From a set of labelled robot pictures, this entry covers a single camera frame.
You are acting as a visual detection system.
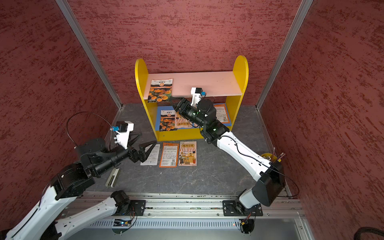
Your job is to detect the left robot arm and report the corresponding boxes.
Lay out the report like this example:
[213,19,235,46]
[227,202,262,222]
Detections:
[2,133,157,240]

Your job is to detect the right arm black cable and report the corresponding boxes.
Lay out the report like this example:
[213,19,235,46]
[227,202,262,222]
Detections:
[203,95,301,199]

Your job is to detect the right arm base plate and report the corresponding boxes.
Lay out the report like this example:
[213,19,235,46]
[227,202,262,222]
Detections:
[222,200,263,217]

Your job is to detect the marigold seed bag lower shelf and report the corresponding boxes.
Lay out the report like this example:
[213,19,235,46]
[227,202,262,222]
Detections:
[159,110,177,132]

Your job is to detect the yellow pen cup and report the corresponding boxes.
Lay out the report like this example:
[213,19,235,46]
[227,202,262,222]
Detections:
[262,147,286,164]

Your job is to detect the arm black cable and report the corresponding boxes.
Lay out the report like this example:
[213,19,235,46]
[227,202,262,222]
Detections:
[65,111,116,148]
[203,95,301,199]

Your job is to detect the aluminium corner post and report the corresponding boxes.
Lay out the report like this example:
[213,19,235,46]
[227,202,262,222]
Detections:
[56,0,124,110]
[255,0,315,111]

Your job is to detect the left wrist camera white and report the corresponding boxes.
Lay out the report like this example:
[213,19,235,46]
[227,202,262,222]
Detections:
[111,121,134,150]

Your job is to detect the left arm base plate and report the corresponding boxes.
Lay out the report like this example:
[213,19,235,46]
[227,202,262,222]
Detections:
[112,200,147,217]

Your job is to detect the sunflower shop seed bag top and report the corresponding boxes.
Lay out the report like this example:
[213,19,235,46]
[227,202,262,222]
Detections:
[178,141,197,167]

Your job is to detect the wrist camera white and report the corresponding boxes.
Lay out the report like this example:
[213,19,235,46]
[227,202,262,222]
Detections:
[111,121,134,150]
[191,88,207,108]

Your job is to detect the left aluminium corner post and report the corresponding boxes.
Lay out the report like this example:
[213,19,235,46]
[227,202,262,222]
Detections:
[56,0,124,110]

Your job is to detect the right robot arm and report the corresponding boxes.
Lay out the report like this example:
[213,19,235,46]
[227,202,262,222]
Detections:
[171,97,286,211]

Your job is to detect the orange bordered seed bag top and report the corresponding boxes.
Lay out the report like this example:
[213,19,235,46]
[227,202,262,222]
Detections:
[159,143,180,168]

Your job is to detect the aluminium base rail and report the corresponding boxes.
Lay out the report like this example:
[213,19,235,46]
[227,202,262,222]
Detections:
[59,192,314,240]

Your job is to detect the yellow shelf unit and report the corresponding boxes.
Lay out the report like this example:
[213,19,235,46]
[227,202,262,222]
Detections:
[135,56,249,142]

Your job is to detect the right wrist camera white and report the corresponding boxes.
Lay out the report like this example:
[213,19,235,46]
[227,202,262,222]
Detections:
[191,88,207,108]

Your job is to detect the stapler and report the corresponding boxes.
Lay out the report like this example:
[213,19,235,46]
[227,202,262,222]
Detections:
[106,168,120,188]

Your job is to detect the marigold seed bag top shelf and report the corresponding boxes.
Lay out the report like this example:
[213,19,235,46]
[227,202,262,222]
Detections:
[148,79,173,103]

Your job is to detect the white seed bag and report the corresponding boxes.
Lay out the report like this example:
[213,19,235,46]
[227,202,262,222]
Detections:
[141,144,160,166]

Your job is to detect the orange seed bag shelf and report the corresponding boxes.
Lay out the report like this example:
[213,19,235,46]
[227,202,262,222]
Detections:
[214,104,231,126]

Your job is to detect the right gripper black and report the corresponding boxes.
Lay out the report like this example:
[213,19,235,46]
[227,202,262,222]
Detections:
[170,96,208,128]

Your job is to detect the marigold seed bag shelf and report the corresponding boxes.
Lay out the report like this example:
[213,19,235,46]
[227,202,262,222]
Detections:
[148,79,173,103]
[159,110,177,132]

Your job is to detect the right aluminium corner post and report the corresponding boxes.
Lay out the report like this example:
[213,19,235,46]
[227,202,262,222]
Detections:
[255,0,315,111]

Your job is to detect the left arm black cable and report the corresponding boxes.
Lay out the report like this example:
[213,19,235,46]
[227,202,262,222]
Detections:
[65,111,116,148]

